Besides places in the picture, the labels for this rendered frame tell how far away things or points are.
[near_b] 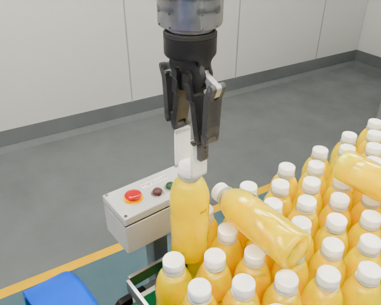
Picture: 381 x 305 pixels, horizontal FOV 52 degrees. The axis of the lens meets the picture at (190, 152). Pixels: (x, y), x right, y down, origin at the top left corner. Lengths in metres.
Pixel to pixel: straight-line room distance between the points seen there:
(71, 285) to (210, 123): 0.28
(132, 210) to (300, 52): 3.97
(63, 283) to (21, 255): 1.88
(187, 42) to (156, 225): 0.46
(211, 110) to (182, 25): 0.12
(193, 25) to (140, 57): 2.98
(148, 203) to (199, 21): 0.44
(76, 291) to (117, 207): 0.34
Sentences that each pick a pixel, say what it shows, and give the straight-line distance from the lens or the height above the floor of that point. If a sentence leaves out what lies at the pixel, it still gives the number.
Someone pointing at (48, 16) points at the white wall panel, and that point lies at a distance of 3.17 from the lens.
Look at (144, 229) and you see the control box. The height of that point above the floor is 1.05.
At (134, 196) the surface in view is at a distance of 0.83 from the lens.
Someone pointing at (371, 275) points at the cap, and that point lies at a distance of 0.74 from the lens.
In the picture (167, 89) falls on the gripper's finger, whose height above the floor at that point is 1.39.
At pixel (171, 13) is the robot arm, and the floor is 1.52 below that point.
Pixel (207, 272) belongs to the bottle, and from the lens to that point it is 0.72.
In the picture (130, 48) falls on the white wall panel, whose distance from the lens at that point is 3.42.
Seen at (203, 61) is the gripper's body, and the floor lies 1.45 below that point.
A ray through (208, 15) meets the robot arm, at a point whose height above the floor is 1.51.
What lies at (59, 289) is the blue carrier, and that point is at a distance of 0.54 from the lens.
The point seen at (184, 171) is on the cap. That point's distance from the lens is 0.64.
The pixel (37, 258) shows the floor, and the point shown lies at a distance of 2.37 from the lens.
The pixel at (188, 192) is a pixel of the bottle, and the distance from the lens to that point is 0.65.
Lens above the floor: 1.63
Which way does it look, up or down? 32 degrees down
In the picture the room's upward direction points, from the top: straight up
